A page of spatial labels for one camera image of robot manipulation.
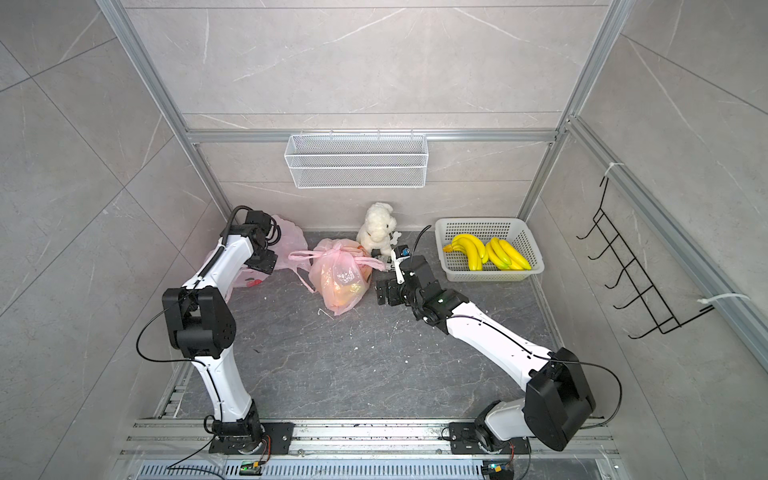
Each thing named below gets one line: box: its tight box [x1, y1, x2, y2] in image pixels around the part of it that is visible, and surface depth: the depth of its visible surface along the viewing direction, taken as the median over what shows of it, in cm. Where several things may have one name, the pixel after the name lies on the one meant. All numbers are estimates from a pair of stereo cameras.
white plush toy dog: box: [357, 202, 397, 256], surface depth 100 cm
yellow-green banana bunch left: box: [442, 234, 489, 271], surface depth 105 cm
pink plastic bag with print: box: [289, 238, 386, 316], surface depth 93 cm
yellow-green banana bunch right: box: [486, 237, 532, 271], surface depth 104 cm
